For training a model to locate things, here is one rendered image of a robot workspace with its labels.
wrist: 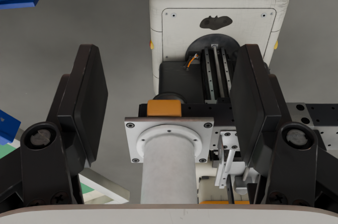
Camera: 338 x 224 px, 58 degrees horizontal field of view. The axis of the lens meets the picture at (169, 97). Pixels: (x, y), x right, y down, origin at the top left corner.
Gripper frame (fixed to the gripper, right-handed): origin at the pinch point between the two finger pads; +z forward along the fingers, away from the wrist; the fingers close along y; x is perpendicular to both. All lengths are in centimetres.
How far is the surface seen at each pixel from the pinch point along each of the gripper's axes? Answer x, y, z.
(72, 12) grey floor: -81, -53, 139
